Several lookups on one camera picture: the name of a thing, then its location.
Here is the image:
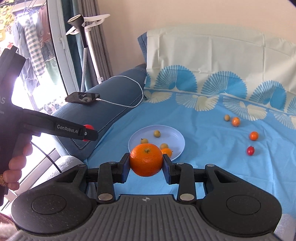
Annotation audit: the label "longan on plate right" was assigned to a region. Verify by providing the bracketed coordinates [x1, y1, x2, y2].
[159, 143, 169, 150]

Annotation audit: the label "blue patterned sheet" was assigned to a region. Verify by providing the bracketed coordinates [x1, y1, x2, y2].
[86, 25, 295, 215]

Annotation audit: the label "longan on plate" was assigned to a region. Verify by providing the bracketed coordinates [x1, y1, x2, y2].
[154, 130, 161, 138]
[159, 143, 169, 150]
[140, 138, 149, 144]

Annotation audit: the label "black smartphone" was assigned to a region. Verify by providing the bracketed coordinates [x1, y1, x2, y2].
[65, 92, 100, 104]

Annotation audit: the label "blue sofa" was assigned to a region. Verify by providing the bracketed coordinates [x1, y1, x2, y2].
[53, 63, 147, 161]

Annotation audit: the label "longan on plate left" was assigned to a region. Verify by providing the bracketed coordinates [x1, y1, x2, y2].
[140, 138, 149, 144]

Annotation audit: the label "light blue plate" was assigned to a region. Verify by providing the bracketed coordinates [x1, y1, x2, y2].
[128, 125, 185, 161]

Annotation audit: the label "orange fruit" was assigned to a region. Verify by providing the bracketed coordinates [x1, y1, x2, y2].
[231, 117, 240, 127]

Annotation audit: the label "small orange on plate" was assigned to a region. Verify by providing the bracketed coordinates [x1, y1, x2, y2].
[161, 148, 173, 158]

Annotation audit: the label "longan on plate top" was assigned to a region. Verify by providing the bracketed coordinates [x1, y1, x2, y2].
[154, 130, 161, 138]

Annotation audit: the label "person's left hand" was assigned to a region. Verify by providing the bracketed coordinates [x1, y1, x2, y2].
[1, 143, 33, 191]

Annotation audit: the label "red cherry tomato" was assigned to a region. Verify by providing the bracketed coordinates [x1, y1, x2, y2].
[246, 146, 255, 156]
[83, 124, 94, 142]

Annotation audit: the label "small orange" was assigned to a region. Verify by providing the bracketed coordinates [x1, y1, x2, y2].
[249, 131, 259, 141]
[161, 148, 173, 158]
[129, 143, 163, 177]

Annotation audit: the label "brown longan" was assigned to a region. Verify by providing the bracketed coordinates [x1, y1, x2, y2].
[224, 114, 230, 121]

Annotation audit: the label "white charging cable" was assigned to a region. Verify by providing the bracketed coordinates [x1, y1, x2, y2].
[96, 75, 145, 109]

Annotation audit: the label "hanging clothes outside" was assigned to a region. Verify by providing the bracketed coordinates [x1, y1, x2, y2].
[1, 1, 55, 96]

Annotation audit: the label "black cable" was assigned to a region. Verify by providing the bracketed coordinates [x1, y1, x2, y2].
[30, 141, 63, 174]

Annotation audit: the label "white window frame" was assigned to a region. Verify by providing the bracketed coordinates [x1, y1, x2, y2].
[47, 0, 79, 94]

